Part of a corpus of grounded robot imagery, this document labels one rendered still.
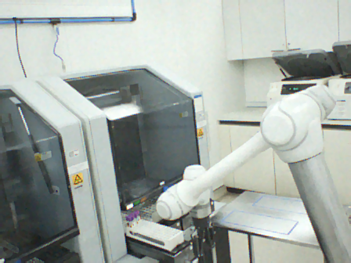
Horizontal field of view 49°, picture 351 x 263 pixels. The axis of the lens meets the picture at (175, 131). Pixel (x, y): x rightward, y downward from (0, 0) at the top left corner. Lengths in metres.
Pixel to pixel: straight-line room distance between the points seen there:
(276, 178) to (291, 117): 3.09
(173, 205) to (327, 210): 0.52
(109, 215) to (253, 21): 2.97
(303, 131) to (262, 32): 3.21
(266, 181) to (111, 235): 2.59
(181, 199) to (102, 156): 0.51
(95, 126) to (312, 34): 2.74
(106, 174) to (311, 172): 0.97
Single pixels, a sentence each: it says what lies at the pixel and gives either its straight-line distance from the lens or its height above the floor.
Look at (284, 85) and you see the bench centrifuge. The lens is 3.89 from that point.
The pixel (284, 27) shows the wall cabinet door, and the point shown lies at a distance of 4.10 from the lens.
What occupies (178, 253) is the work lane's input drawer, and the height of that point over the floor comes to 0.81.
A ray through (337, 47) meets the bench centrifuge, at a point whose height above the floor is 1.54.
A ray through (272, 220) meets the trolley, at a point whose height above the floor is 0.82.
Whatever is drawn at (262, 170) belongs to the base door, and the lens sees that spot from 4.15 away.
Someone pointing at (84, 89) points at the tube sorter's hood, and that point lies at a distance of 1.97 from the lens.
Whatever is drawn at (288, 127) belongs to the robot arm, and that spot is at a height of 1.44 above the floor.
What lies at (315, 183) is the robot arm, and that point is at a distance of 1.13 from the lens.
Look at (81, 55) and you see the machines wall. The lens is 3.03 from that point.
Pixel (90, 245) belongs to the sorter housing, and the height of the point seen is 0.88.
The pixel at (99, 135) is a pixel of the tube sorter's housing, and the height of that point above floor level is 1.35.
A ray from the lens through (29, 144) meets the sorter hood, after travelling 1.53.
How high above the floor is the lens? 1.67
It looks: 12 degrees down
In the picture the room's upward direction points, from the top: 7 degrees counter-clockwise
